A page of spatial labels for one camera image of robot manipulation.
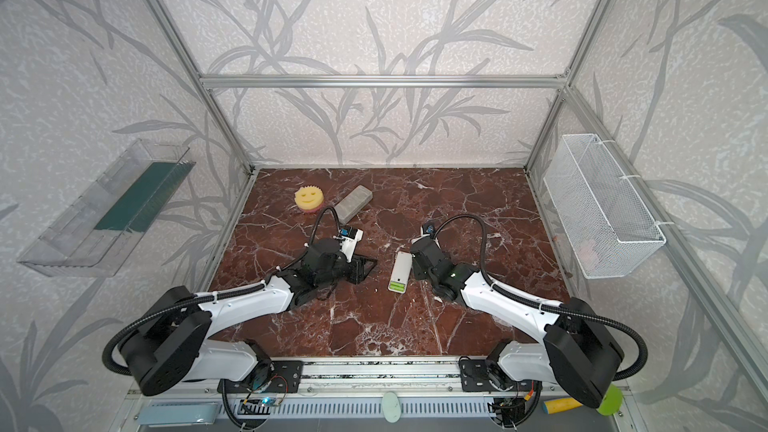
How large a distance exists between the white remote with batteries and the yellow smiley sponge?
36 centimetres

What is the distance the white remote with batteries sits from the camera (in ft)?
2.97

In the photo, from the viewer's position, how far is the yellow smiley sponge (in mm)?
1079
